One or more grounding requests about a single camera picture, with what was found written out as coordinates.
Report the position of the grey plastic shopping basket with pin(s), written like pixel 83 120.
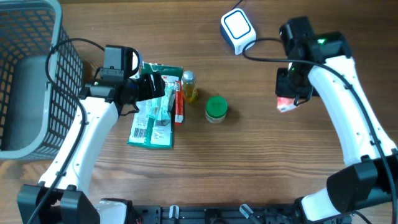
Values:
pixel 35 118

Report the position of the black mounting rail base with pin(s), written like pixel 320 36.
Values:
pixel 278 213

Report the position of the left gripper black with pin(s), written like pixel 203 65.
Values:
pixel 145 90

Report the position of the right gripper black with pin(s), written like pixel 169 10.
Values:
pixel 282 89

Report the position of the red white toothpaste box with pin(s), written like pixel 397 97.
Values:
pixel 179 104

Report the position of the red white Kleenex tissue pack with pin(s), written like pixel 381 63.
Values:
pixel 286 104

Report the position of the green white sponge package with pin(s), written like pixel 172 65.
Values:
pixel 145 131

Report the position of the white barcode scanner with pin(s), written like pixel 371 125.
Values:
pixel 237 30

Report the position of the teal toothbrush package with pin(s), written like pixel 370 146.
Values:
pixel 160 110

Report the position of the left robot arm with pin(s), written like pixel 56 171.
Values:
pixel 61 196

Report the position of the clear Vim dish soap bottle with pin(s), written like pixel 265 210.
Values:
pixel 190 91

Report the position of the green lid white jar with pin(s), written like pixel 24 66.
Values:
pixel 216 109

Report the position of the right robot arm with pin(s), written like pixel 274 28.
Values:
pixel 322 65

